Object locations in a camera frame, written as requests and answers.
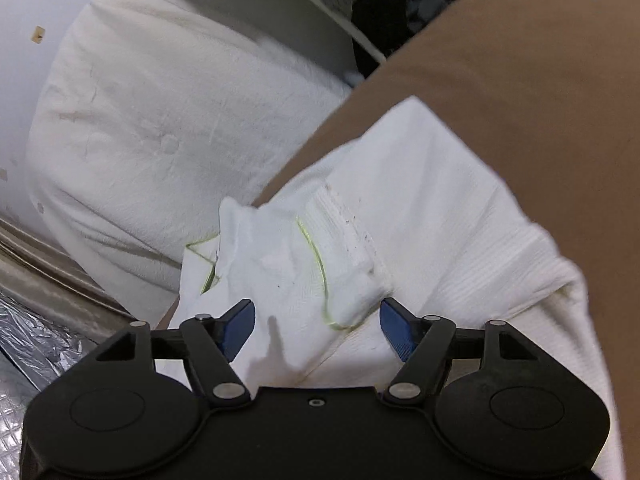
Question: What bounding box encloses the white garment with green trim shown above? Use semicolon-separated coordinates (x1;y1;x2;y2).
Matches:
160;95;628;480

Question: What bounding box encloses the quilted silver foil panel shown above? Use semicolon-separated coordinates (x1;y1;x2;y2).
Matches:
0;360;56;480

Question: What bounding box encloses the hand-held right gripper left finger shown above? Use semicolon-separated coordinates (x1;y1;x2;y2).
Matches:
95;299;257;408

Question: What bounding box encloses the crumpled silver foil sheet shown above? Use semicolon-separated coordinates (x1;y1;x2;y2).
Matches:
0;295;101;396

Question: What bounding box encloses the white pillow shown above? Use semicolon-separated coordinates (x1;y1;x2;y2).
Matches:
25;0;353;311

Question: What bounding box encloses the white cable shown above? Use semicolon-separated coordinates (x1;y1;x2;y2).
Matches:
260;0;388;63

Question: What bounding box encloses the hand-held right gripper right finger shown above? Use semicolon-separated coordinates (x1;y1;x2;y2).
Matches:
379;297;538;408

